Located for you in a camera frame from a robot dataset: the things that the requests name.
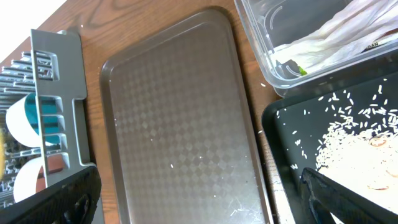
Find white paper napkin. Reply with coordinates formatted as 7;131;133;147
272;0;397;73

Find green snack wrapper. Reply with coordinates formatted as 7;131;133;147
298;67;308;76

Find black rectangular tray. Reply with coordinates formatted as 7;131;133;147
261;70;398;224

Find dark brown serving tray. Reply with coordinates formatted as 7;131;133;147
100;9;272;223

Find grey plastic dish rack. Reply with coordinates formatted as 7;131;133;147
1;30;104;223

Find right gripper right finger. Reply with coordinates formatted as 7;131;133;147
298;167;397;224

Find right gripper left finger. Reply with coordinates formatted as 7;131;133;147
1;166;101;223

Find white round bowl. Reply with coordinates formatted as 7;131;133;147
12;154;68;203

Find light blue bowl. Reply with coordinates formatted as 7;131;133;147
6;93;60;147

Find clear plastic bin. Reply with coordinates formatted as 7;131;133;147
235;0;397;97

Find rice food scraps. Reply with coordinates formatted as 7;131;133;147
275;77;398;215

